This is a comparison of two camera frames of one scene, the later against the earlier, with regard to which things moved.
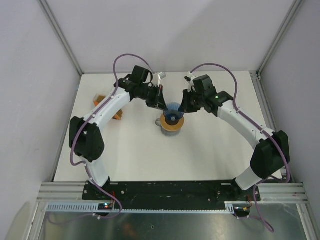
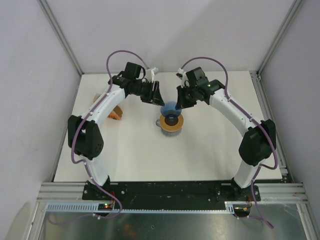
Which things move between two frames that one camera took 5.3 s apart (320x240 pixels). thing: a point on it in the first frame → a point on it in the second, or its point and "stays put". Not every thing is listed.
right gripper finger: x=191 y=108 → x=186 y=104
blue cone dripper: x=173 y=112 stays put
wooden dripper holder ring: x=171 y=128 stays put
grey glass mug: x=167 y=133 stays put
